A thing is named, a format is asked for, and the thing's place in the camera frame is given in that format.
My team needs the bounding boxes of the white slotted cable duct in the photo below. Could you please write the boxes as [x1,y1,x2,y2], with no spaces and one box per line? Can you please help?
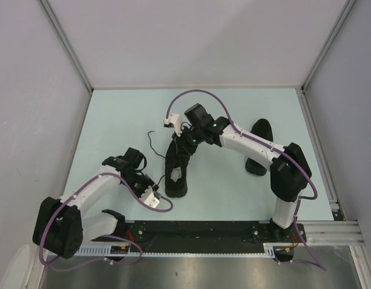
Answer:
[74,244,294,258]

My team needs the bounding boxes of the aluminium corner post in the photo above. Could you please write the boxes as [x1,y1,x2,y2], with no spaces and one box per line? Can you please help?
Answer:
[301,0,358,91]
[37,0,93,93]

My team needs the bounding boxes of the black shoelace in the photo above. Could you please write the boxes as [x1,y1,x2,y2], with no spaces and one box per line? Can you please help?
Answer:
[147,130,166,192]

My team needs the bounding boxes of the right aluminium side rail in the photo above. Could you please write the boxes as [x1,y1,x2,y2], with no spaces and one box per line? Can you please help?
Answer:
[296,88,347,221]

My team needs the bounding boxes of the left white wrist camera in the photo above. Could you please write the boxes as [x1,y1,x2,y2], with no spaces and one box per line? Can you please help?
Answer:
[139,186,160,209]

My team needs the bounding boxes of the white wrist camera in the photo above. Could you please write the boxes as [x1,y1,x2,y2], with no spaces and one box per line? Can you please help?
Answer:
[163,113,182,137]
[139,186,160,209]

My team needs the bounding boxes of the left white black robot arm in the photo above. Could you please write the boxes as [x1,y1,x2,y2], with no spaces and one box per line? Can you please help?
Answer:
[33,148,160,259]

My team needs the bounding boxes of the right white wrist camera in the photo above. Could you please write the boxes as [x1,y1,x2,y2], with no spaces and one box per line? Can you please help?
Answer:
[163,113,182,137]

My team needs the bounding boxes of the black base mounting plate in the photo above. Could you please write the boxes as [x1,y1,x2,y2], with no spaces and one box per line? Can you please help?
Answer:
[92,220,307,254]

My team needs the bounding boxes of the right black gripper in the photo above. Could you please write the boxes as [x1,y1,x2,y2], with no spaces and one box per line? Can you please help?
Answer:
[172,125,205,157]

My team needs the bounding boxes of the left aluminium corner post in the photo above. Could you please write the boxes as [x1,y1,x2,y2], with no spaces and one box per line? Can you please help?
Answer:
[37,0,93,93]

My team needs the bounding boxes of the black sneaker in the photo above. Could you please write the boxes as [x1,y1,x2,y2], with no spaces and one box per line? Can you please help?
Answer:
[245,118,274,175]
[164,138,190,198]

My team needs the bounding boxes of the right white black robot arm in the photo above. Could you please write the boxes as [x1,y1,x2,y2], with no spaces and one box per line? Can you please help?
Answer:
[164,104,312,241]

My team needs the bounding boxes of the aluminium frame rail front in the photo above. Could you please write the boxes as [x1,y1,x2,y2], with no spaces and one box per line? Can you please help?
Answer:
[36,219,364,245]

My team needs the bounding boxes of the right aluminium corner post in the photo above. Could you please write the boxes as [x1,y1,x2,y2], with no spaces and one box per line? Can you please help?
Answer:
[301,0,358,91]

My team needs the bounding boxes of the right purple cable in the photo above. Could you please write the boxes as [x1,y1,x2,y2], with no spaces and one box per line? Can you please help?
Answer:
[166,89,326,270]

